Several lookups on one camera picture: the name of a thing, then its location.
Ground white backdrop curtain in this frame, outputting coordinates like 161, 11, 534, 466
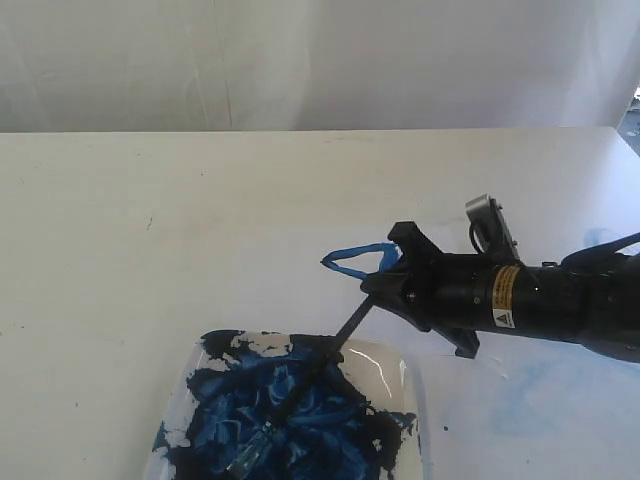
1, 1, 639, 132

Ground white paper sheet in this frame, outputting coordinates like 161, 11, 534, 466
216, 222, 471, 355

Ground white paint palette plate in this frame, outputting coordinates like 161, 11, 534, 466
145, 330, 423, 479

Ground black paintbrush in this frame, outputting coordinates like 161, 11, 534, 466
224, 295, 374, 479

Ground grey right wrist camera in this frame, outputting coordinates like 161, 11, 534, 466
465, 194, 520, 262

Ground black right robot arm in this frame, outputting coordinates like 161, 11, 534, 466
361, 222, 639, 363

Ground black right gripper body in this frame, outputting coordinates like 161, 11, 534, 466
399, 254, 500, 333

